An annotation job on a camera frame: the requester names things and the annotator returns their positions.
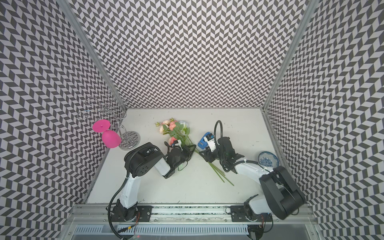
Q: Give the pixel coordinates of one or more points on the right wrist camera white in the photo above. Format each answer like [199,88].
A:
[211,143]

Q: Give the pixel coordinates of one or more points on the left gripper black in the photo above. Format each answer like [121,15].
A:
[187,149]

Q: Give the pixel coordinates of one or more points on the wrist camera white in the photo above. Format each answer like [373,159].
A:
[211,143]
[177,144]

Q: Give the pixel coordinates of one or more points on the artificial rose bouquet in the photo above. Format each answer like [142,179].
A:
[180,130]

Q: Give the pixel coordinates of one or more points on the wire glass rack stand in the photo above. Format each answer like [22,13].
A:
[95,110]

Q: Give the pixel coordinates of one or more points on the pink wine glass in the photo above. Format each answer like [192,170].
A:
[110,138]

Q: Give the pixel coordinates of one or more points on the aluminium mounting rail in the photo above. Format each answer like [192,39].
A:
[188,220]

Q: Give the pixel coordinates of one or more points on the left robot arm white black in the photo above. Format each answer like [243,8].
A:
[123,206]

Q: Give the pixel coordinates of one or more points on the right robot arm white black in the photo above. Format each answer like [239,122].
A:
[280,194]

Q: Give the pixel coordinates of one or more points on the blue patterned bowl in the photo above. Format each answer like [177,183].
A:
[268,159]

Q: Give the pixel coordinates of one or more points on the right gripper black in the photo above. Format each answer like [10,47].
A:
[208,154]

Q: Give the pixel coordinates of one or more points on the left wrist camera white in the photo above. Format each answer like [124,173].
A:
[177,144]

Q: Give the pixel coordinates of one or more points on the blue tape dispenser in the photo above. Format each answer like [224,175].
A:
[203,143]

